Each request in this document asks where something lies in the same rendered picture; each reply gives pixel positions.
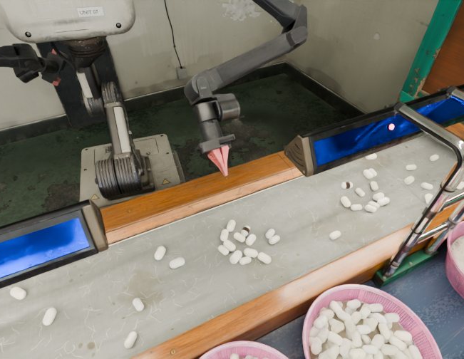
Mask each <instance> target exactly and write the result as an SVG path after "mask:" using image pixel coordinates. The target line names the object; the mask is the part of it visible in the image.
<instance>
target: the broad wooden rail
mask: <svg viewBox="0 0 464 359"><path fill-rule="evenodd" d="M227 174H228V175H227V176H224V175H223V174H222V172H221V171H219V172H215V173H212V174H210V175H206V176H204V177H200V178H197V179H193V180H190V181H188V182H184V183H182V184H177V185H175V186H172V187H169V188H167V189H162V190H159V191H156V192H153V193H150V194H147V195H144V196H141V197H137V198H135V199H131V200H128V201H126V202H121V203H119V204H115V205H113V206H110V207H106V208H103V209H100V212H101V214H102V218H103V223H104V227H105V233H106V236H107V240H108V245H111V244H114V243H116V242H119V241H122V240H125V239H128V238H131V237H133V236H136V235H139V234H142V233H144V232H147V231H150V230H153V229H156V228H158V227H162V226H164V225H166V224H170V223H173V222H176V221H178V220H181V219H184V218H186V217H190V216H192V215H194V214H198V213H200V212H203V211H206V210H208V209H211V208H214V207H218V206H220V205H222V204H226V203H228V202H231V201H234V200H236V199H239V198H242V197H246V196H248V195H250V194H254V193H256V192H259V191H262V190H264V189H268V188H270V187H273V186H276V185H278V184H281V183H284V182H287V181H289V180H293V179H296V178H298V177H301V176H304V175H303V174H302V173H301V172H300V171H299V170H298V169H297V168H296V167H295V165H294V164H293V163H292V162H291V161H290V160H289V159H288V158H287V157H286V156H285V154H284V151H281V152H278V153H274V154H272V155H268V156H266V157H262V158H259V159H257V160H252V161H250V162H246V163H244V164H241V165H238V166H234V167H231V168H228V169H227Z"/></svg>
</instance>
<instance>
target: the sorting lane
mask: <svg viewBox="0 0 464 359"><path fill-rule="evenodd" d="M375 154H376V155H377V158H376V159H375V160H367V159H366V157H362V158H361V159H358V160H354V161H353V162H349V163H346V164H344V165H341V166H338V167H335V168H333V169H330V170H327V171H325V172H321V173H319V174H317V175H312V176H310V177H305V176H301V177H298V178H296V179H292V180H289V181H287V182H284V183H281V184H278V185H276V186H273V187H270V188H268V189H264V190H262V191H259V192H256V193H254V194H250V195H248V196H246V197H242V198H239V199H236V200H234V201H231V202H228V203H226V204H222V205H220V206H218V207H214V208H211V209H208V210H206V211H203V212H200V213H198V214H194V215H192V216H190V217H186V218H184V219H181V220H178V221H176V222H173V223H170V224H166V225H164V226H162V227H158V228H156V229H153V230H150V231H147V232H144V233H142V234H139V235H136V236H133V237H131V238H128V239H125V240H122V241H119V242H116V243H114V244H111V245H108V246H109V248H108V250H105V251H102V252H98V254H95V255H92V256H89V257H87V258H84V259H81V260H79V261H75V262H73V263H71V264H67V265H65V266H62V267H59V268H57V269H54V270H51V271H48V272H46V273H43V274H40V275H38V276H35V277H32V278H29V279H26V280H24V281H20V282H18V283H15V284H12V285H10V286H7V287H4V288H1V289H0V359H129V358H131V357H133V356H135V355H138V354H140V353H142V352H144V351H146V350H148V349H150V348H152V347H155V346H157V345H159V344H161V343H163V342H165V341H167V340H169V339H171V338H174V337H175V336H177V335H180V334H181V333H184V332H185V331H188V330H190V329H192V328H194V327H196V326H198V325H200V324H202V323H205V322H207V321H209V320H211V319H213V318H215V317H217V316H219V315H222V314H223V313H226V312H228V311H230V310H232V309H233V308H236V307H238V306H241V305H242V304H244V303H246V302H248V301H251V300H252V299H254V298H257V297H259V296H261V295H263V294H265V293H267V292H269V291H272V290H274V289H276V288H278V287H280V286H282V285H284V284H286V283H289V282H290V281H293V280H294V279H297V278H299V277H300V276H303V275H305V274H307V273H309V272H311V271H313V270H315V269H317V268H319V267H322V266H324V265H326V264H328V263H330V262H332V261H334V260H336V259H339V258H341V257H342V256H345V255H347V254H349V253H351V252H352V251H355V250H357V249H360V248H361V247H363V246H365V245H367V244H370V243H372V242H374V241H376V240H378V239H380V238H382V237H384V236H386V235H389V234H391V233H393V232H395V231H397V230H399V229H401V228H403V227H406V226H408V225H409V224H412V223H414V222H416V220H417V219H418V218H419V216H420V215H421V213H422V211H423V210H424V209H425V208H426V206H427V203H426V199H425V195H426V194H432V195H434V194H435V192H436V191H437V189H438V188H439V186H440V184H442V183H441V182H443V180H444V179H445V178H446V176H447V175H448V173H449V172H450V170H451V169H452V167H453V166H454V164H455V163H456V155H455V153H454V152H452V151H451V150H449V149H448V148H446V147H444V146H443V145H441V144H440V143H439V142H437V141H435V140H434V139H432V138H431V137H429V136H427V135H424V136H421V137H418V138H416V139H413V140H410V141H408V142H404V143H401V144H400V145H396V146H393V147H390V148H388V149H385V150H382V151H380V152H377V153H375ZM432 155H438V156H439V158H438V159H437V160H434V161H431V160H430V156H432ZM407 165H415V166H416V169H415V170H407V169H406V166H407ZM369 169H374V170H375V172H376V174H377V175H376V176H375V177H373V178H372V179H367V178H366V177H365V176H364V174H363V171H364V170H369ZM409 176H412V177H414V181H413V182H412V183H410V184H405V183H404V179H405V178H407V177H409ZM372 181H374V182H376V183H377V185H378V189H377V190H376V191H373V190H372V188H371V185H370V183H371V182H372ZM342 182H351V183H352V184H353V187H352V188H350V189H343V188H341V183H342ZM424 182H425V183H428V184H431V185H433V188H432V189H431V190H428V189H424V188H422V187H421V184H422V183H424ZM357 188H361V189H362V190H363V191H364V193H365V195H364V196H363V197H360V196H359V195H358V194H357V193H356V189H357ZM379 192H382V193H383V194H384V197H388V198H389V203H388V204H385V205H383V206H380V205H379V206H380V207H379V208H378V209H377V210H376V211H375V212H370V211H366V210H365V206H366V205H368V203H369V202H375V203H377V201H376V200H374V199H373V196H374V195H375V194H378V193H379ZM342 197H347V198H348V199H349V201H350V203H351V205H353V204H360V205H361V206H362V209H361V210H356V211H354V210H352V209H351V206H350V207H345V206H344V205H343V204H342V202H341V198H342ZM231 219H232V220H234V221H235V223H236V224H235V227H234V230H233V231H229V234H228V237H227V240H229V241H231V242H232V243H233V244H234V245H235V246H236V249H235V250H234V251H229V253H228V255H224V254H222V253H221V252H220V251H219V250H218V247H219V246H220V245H223V246H224V241H222V240H221V238H220V236H221V233H222V230H223V229H227V225H228V222H229V220H231ZM246 225H247V226H249V227H250V231H249V233H248V235H247V236H246V237H245V241H244V242H240V241H238V240H236V239H235V238H234V234H235V233H237V232H238V233H240V234H241V231H242V229H243V227H244V226H246ZM269 229H273V230H274V235H273V236H275V235H278V236H279V237H280V240H279V241H278V242H277V243H275V244H270V243H269V239H268V238H266V233H267V232H268V231H269ZM334 231H340V232H341V236H340V237H339V238H337V239H330V237H329V235H330V233H332V232H334ZM250 234H254V235H255V236H256V240H255V241H254V243H253V244H252V245H247V244H246V239H247V238H248V236H249V235H250ZM159 246H164V247H165V253H164V255H163V257H162V258H161V259H160V260H157V259H155V252H156V251H157V249H158V247H159ZM246 248H249V249H255V250H257V253H258V254H259V253H261V252H263V253H265V254H266V255H268V256H270V257H271V259H272V260H271V262H270V263H269V264H266V263H264V262H263V261H260V260H259V259H258V255H257V256H256V257H250V258H251V262H250V263H248V264H245V265H241V264H240V263H239V261H238V262H237V263H236V264H232V263H231V262H230V257H231V255H233V253H234V252H235V251H237V250H239V251H241V252H242V258H243V257H246V256H245V255H244V250H245V249H246ZM178 257H182V258H184V260H185V263H184V264H183V265H182V266H179V267H177V268H176V269H172V268H170V262H171V261H172V260H173V259H176V258H178ZM14 287H19V288H22V289H23V290H25V292H26V297H25V298H23V299H21V300H18V299H16V298H14V297H13V296H11V294H10V291H11V289H12V288H14ZM135 298H139V299H140V300H141V301H142V303H143V305H144V308H143V310H141V311H137V310H136V308H135V306H134V305H133V300H134V299H135ZM50 308H55V309H56V311H57V313H56V316H55V318H54V320H53V323H52V324H50V325H48V326H45V325H44V324H43V318H44V316H45V314H46V312H47V310H48V309H50ZM130 332H136V333H137V338H136V340H135V342H134V344H133V346H132V347H131V348H126V347H125V345H124V343H125V341H126V339H127V337H128V335H129V333H130Z"/></svg>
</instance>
